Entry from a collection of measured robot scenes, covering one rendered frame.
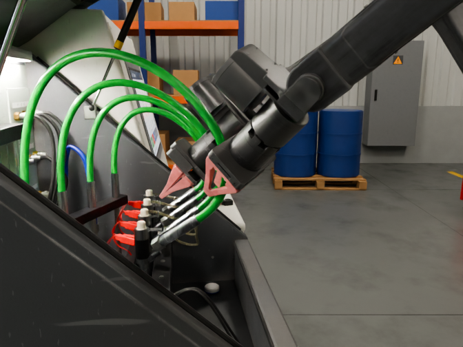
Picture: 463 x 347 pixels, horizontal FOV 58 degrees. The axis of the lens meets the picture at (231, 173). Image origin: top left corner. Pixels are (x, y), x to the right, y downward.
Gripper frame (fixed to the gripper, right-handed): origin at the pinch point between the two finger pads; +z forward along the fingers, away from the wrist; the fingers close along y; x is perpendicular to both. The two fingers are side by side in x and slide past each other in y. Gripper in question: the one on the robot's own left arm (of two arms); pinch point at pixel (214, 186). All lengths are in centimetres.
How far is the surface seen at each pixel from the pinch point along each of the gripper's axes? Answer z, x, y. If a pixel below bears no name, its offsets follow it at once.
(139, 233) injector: 20.2, -3.7, 2.5
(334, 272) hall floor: 157, 87, -195
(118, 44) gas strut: 18, -44, -26
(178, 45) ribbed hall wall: 347, -269, -509
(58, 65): 3.5, -31.1, 4.9
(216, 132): -7.1, -5.5, -0.7
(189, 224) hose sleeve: 5.4, 1.9, 4.2
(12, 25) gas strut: -16.2, -22.1, 22.6
